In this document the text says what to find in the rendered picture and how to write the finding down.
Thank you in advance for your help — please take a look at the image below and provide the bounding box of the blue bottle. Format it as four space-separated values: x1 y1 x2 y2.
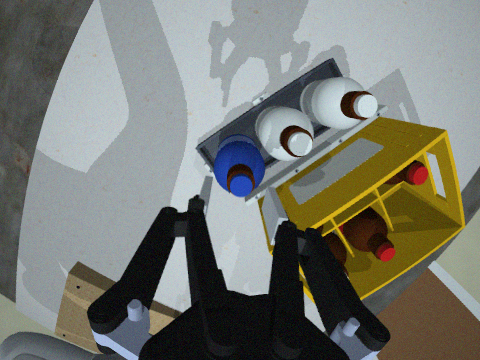
214 134 265 197

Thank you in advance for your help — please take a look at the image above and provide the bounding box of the white bottle with brown neck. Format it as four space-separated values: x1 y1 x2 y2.
300 77 378 130

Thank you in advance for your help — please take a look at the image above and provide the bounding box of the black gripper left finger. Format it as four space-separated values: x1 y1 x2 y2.
87 176 242 360

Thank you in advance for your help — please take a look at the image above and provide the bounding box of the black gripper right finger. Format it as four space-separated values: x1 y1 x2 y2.
261 186 391 360

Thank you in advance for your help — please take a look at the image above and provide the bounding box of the grey bottle with dark brown neck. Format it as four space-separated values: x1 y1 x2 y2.
255 105 314 161

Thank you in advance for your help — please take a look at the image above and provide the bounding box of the brown bottle with red cap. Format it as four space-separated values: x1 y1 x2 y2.
384 160 428 185
338 206 395 262

